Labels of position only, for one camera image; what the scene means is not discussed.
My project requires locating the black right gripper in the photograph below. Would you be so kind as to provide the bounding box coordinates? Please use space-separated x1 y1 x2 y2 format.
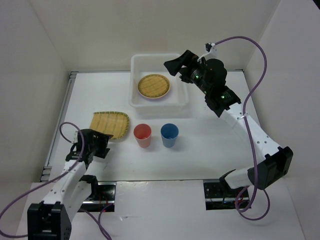
164 49 211 95

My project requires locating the fan-shaped bamboo tray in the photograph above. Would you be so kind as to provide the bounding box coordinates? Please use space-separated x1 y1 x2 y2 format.
89 111 130 140

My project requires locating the purple plastic plate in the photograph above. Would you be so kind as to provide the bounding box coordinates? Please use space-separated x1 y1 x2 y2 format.
140 93 171 102

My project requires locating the round bamboo tray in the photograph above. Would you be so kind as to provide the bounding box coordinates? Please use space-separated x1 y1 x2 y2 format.
137 74 169 98

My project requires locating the yellow plastic plate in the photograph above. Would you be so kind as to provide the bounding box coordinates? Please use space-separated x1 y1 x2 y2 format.
137 73 172 100

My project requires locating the blue plastic cup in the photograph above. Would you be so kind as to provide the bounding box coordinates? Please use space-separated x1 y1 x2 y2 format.
160 123 179 148

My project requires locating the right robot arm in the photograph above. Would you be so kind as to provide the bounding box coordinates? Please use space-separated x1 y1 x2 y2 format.
163 50 293 197

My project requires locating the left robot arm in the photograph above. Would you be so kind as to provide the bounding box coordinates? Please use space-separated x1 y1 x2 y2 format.
27 129 112 240

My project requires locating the white plastic bin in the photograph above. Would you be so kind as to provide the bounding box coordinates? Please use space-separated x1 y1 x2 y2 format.
128 53 189 118

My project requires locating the red plastic cup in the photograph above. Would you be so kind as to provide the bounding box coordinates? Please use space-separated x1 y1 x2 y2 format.
133 123 152 148

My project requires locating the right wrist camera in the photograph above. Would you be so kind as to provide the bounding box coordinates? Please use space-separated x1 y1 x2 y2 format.
197 42 217 63

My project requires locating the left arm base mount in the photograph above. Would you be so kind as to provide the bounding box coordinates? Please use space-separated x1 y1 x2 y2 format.
78 181 117 213

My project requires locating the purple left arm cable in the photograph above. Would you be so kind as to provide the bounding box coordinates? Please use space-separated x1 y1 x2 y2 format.
0 121 114 240

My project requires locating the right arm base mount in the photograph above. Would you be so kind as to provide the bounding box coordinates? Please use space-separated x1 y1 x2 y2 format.
203 179 250 211

